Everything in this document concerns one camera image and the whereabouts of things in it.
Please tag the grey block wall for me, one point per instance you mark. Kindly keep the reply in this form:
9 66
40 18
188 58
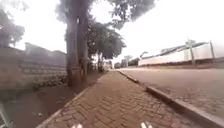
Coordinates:
36 66

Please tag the tree behind wall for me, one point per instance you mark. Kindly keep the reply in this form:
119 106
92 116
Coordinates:
9 30

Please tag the red brick path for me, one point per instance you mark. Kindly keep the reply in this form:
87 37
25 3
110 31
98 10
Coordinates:
116 103

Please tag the brown paved road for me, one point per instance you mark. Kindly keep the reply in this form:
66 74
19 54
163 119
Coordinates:
193 86

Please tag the bare earth strip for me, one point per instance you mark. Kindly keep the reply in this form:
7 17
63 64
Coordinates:
36 106

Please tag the large dark tree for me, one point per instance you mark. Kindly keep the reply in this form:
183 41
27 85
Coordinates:
78 46

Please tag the distant trees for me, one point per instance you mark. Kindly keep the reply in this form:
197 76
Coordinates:
126 61

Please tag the robot's own part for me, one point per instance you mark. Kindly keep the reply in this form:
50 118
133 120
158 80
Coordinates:
145 125
77 126

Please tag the grey stone kerb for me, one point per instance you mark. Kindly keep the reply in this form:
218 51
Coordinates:
166 96

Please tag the white long wall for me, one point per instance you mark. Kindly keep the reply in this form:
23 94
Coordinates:
180 55

